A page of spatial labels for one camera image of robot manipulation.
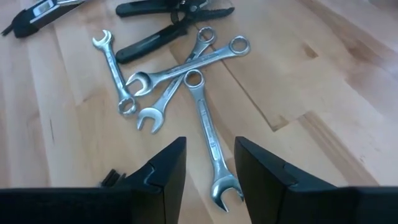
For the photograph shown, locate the chrome combination wrench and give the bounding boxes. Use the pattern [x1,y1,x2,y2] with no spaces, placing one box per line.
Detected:
[125,34,251,98]
[136,26,218,135]
[91,29,138,117]
[182,68,245,213]

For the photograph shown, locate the black wire stripper pliers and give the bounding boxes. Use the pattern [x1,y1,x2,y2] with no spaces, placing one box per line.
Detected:
[114,0,236,65]

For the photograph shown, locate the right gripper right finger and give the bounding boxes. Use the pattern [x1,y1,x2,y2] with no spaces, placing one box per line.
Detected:
[235,136,338,224]

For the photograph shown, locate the black torpedo level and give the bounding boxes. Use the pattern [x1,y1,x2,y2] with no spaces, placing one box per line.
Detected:
[0,0,87,39]

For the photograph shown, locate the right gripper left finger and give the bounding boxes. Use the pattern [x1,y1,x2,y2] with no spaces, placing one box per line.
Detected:
[123,136,187,224]

